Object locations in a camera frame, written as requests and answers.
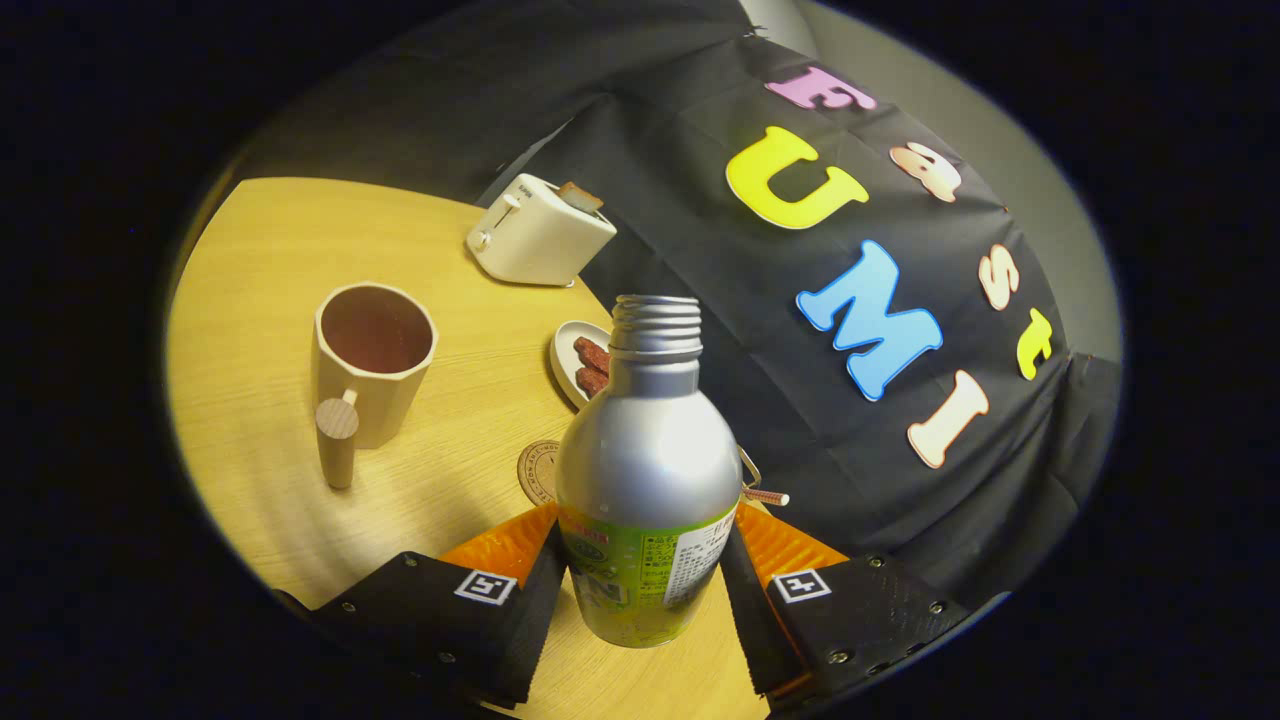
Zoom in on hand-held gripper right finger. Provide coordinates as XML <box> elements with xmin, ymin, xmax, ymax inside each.
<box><xmin>718</xmin><ymin>500</ymin><xmax>1001</xmax><ymax>713</ymax></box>

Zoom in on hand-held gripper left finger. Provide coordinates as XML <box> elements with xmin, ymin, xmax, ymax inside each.
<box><xmin>275</xmin><ymin>503</ymin><xmax>569</xmax><ymax>709</ymax></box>

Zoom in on round brown cork coaster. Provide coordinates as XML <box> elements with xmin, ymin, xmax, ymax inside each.
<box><xmin>517</xmin><ymin>440</ymin><xmax>563</xmax><ymax>506</ymax></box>

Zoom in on silver juice bottle green label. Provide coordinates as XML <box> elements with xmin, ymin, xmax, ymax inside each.
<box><xmin>555</xmin><ymin>294</ymin><xmax>743</xmax><ymax>649</ymax></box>

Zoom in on beige faceted cup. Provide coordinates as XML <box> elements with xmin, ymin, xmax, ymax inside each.
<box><xmin>313</xmin><ymin>282</ymin><xmax>439</xmax><ymax>491</ymax></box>

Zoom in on red sausage pieces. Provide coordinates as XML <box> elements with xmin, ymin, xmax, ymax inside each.
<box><xmin>573</xmin><ymin>336</ymin><xmax>612</xmax><ymax>398</ymax></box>

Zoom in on small white plate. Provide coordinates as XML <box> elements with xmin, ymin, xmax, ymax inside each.
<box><xmin>550</xmin><ymin>320</ymin><xmax>613</xmax><ymax>411</ymax></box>

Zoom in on white toaster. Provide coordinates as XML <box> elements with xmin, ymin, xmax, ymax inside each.
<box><xmin>466</xmin><ymin>173</ymin><xmax>618</xmax><ymax>288</ymax></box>

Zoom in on wooden table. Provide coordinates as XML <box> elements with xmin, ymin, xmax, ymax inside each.
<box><xmin>165</xmin><ymin>177</ymin><xmax>771</xmax><ymax>720</ymax></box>

